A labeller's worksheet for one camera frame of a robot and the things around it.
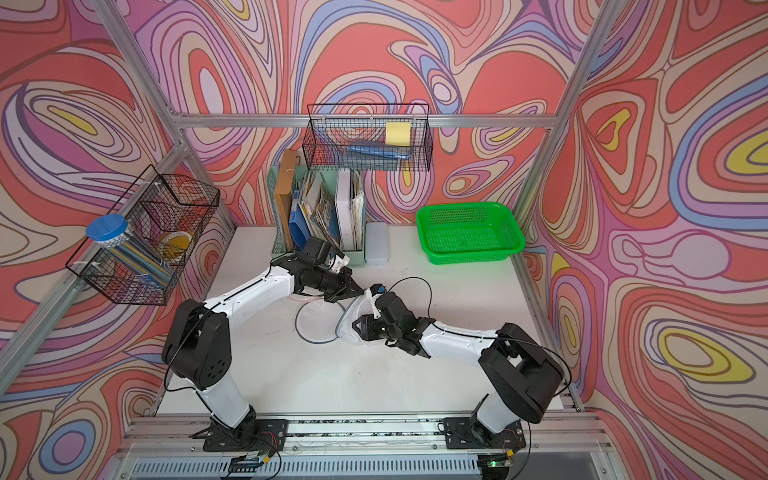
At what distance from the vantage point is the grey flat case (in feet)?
3.60

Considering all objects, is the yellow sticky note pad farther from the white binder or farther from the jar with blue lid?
the jar with blue lid

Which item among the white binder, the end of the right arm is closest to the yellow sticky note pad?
the white binder

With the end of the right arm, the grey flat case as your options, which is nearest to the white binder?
the grey flat case

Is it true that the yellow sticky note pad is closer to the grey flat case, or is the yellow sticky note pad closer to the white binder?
the white binder

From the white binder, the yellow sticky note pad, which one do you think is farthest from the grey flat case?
the yellow sticky note pad

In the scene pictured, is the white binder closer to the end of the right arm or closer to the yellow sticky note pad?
→ the yellow sticky note pad

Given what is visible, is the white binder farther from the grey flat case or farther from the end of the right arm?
the end of the right arm

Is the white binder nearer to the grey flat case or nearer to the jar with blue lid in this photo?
the grey flat case
